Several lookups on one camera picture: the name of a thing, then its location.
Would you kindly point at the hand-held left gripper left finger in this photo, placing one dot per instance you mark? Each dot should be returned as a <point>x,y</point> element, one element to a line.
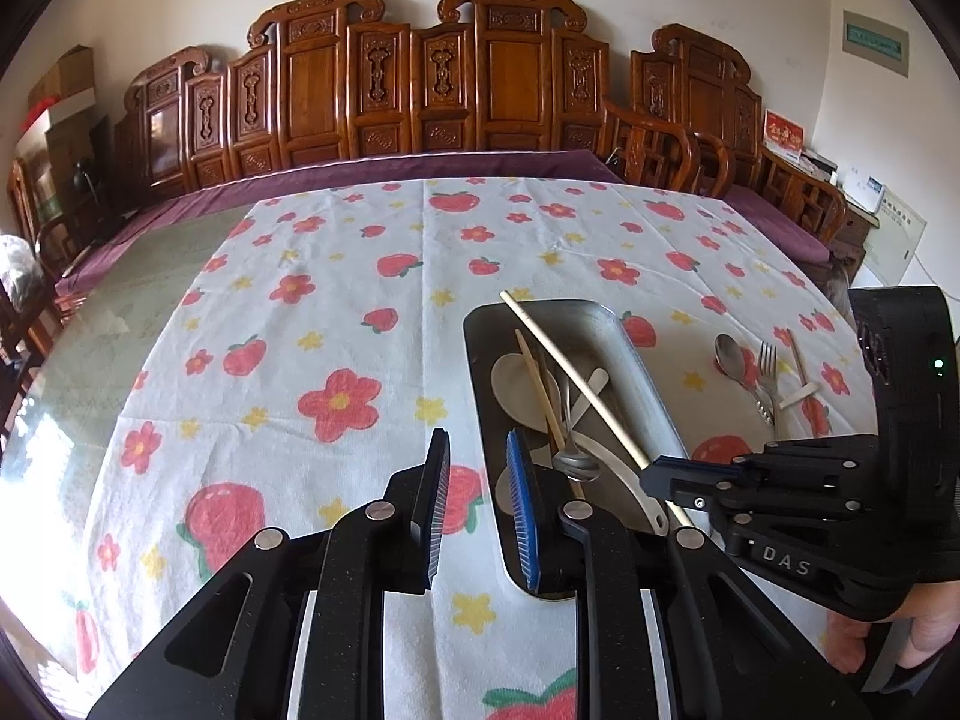
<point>439,480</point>

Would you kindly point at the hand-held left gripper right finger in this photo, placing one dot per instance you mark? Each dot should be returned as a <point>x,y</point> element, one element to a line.
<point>525,510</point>

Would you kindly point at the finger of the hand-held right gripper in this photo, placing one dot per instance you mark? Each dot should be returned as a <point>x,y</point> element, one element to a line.
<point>682,487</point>
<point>697,467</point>

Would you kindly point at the large white plastic spoon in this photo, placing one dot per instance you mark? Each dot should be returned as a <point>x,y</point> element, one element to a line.
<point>622,476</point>

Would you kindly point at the brown wooden chopstick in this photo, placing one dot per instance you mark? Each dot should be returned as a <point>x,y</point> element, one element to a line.
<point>796,356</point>
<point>536,382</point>

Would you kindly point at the metal tray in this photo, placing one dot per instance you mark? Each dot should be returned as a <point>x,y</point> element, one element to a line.
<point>596,334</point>

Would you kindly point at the person's right hand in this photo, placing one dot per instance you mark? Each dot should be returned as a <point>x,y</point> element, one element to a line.
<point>934,615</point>

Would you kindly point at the metal fork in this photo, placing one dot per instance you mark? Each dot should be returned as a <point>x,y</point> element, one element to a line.
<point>766,382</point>

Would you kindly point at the white telephone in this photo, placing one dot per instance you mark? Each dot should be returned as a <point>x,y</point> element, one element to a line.
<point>864,189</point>

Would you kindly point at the short purple seat cushion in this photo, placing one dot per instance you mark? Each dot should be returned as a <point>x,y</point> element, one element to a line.
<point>780,223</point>

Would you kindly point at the floral strawberry tablecloth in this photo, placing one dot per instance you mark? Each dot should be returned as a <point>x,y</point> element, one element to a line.
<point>337,277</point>

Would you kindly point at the red desk calendar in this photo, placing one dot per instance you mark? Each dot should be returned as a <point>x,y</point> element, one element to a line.
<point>783,133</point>

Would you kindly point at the carved wooden armchair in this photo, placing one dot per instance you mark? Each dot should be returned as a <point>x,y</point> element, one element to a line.
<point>697,90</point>

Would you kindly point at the carved wooden sofa bench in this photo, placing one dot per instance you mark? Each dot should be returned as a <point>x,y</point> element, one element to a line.
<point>315,97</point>

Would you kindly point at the white plastic bag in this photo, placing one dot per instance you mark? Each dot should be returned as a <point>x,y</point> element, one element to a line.
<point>19,270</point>

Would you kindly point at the white wall distribution box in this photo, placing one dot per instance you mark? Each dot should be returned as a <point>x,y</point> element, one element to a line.
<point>894,240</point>

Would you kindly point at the grey wall panel green label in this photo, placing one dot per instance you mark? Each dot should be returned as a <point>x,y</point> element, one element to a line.
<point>874,41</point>

